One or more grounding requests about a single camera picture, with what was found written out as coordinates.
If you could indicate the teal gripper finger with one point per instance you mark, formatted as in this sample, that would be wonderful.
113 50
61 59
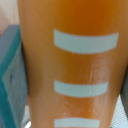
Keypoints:
13 80

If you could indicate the yellow toy bread loaf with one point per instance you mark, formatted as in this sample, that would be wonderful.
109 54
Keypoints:
76 54

